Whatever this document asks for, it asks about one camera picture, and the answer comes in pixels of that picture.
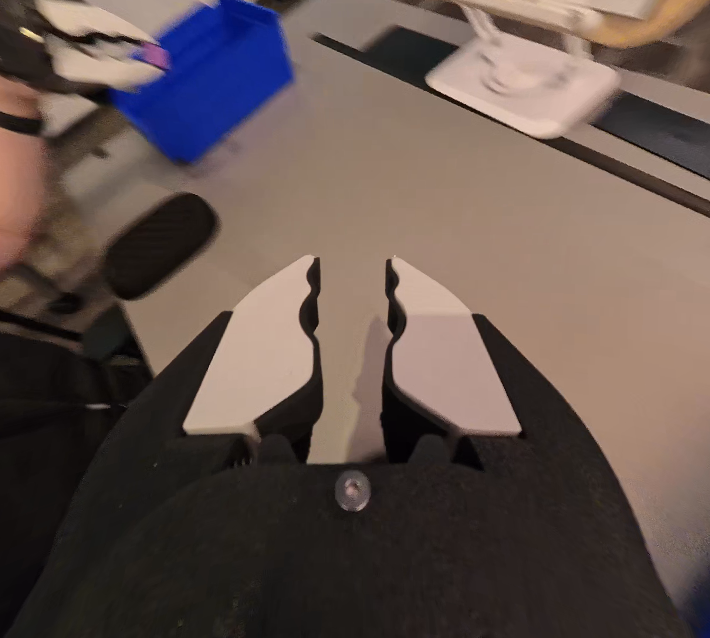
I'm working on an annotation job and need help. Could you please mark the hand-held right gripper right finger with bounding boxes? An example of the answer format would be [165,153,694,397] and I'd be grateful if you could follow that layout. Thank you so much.
[381,256,524,462]

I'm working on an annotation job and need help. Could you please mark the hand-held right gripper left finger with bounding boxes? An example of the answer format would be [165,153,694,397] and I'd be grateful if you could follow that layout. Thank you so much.
[182,254,325,462]

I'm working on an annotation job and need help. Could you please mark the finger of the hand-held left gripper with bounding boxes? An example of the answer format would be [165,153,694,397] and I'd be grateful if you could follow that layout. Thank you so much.
[33,0,163,50]
[47,36,168,91]

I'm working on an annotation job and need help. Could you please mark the purple wooden cube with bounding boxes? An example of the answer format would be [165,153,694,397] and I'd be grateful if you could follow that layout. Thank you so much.
[130,40,172,71]

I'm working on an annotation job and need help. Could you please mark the blue plastic bin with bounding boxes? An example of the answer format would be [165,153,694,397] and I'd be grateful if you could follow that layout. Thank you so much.
[108,0,295,165]

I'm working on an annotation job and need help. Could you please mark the person's left forearm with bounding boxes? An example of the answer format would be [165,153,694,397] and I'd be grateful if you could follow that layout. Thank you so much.
[0,132,52,270]

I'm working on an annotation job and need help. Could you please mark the person's left hand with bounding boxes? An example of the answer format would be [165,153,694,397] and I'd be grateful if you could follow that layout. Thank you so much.
[0,74,44,118]

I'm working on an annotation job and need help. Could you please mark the black wristwatch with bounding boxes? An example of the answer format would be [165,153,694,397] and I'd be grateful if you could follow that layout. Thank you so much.
[0,110,46,138]

